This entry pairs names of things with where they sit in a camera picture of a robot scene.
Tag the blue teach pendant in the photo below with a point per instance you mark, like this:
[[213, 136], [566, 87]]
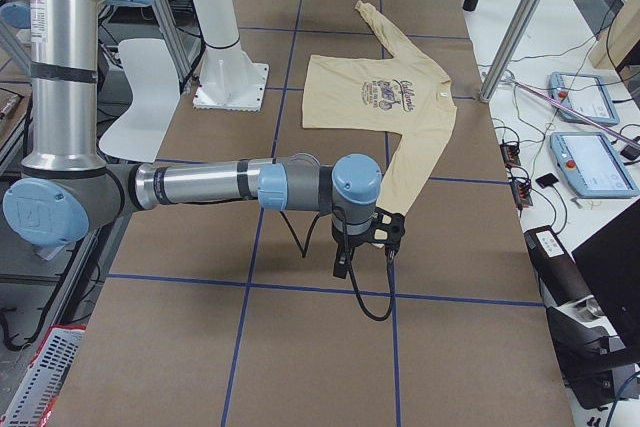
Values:
[[586, 94], [591, 167]]

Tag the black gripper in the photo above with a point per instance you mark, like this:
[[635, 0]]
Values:
[[348, 244]]

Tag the red white plastic basket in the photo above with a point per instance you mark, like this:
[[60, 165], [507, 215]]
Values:
[[37, 394]]

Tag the lower blue teach pendant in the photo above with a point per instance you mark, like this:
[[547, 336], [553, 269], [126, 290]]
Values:
[[591, 167]]

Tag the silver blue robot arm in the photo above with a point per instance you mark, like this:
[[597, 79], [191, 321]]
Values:
[[67, 189]]

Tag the cream long sleeve shirt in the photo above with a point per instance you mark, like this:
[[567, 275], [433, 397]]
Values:
[[408, 94]]

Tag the black equipment case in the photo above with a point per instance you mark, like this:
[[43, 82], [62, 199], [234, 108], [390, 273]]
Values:
[[594, 321]]

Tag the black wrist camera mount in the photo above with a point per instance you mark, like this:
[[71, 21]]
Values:
[[389, 229]]

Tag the white plastic chair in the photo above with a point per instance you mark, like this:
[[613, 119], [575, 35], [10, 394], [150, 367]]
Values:
[[138, 133]]

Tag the upper blue teach pendant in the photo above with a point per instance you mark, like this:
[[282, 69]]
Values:
[[586, 94]]

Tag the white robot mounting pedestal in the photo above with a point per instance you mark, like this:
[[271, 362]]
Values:
[[228, 79]]

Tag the aluminium frame post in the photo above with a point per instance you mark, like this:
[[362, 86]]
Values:
[[515, 31]]

